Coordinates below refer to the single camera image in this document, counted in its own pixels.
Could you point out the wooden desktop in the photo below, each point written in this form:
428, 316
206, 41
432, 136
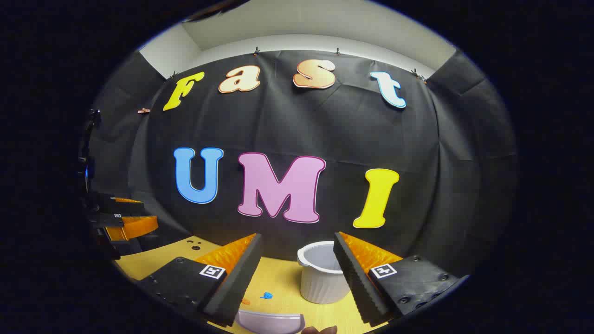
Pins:
283, 278

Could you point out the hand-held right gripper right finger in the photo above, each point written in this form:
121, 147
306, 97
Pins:
359, 283

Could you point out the blue paper trash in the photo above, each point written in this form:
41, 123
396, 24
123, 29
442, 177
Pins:
266, 295

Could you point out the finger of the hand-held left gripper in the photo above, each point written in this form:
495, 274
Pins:
134, 227
106, 206

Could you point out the white ribbed garbage bin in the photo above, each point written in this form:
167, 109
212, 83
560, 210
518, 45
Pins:
320, 283

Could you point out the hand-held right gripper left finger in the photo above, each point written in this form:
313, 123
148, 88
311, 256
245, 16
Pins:
241, 283

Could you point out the lilac plastic dustpan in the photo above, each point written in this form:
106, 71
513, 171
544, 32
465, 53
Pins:
269, 322

